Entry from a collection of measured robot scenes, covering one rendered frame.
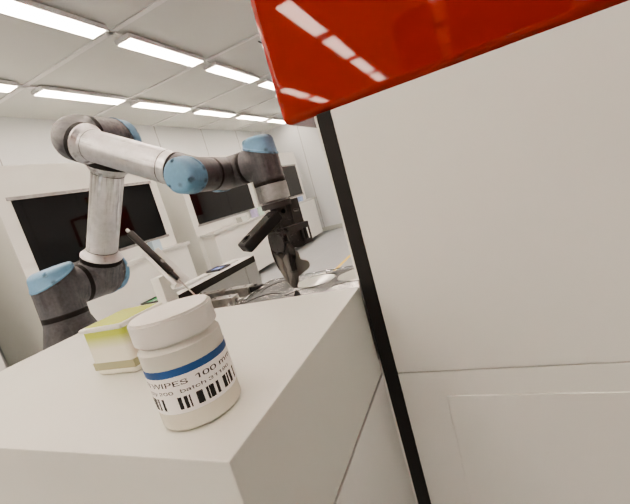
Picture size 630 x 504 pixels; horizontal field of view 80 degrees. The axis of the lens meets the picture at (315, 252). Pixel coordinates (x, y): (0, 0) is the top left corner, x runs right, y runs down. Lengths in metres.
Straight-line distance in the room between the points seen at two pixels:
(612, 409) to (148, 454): 0.54
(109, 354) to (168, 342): 0.24
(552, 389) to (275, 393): 0.40
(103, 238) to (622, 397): 1.20
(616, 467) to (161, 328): 0.60
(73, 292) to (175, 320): 0.93
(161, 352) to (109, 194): 0.91
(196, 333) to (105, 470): 0.14
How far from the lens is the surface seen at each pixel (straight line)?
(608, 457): 0.68
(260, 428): 0.32
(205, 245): 5.50
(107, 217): 1.23
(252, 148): 0.87
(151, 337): 0.32
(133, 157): 0.91
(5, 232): 4.07
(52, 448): 0.45
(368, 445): 0.55
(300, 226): 0.89
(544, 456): 0.68
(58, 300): 1.22
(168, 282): 0.71
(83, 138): 1.03
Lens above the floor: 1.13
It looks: 10 degrees down
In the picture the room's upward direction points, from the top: 16 degrees counter-clockwise
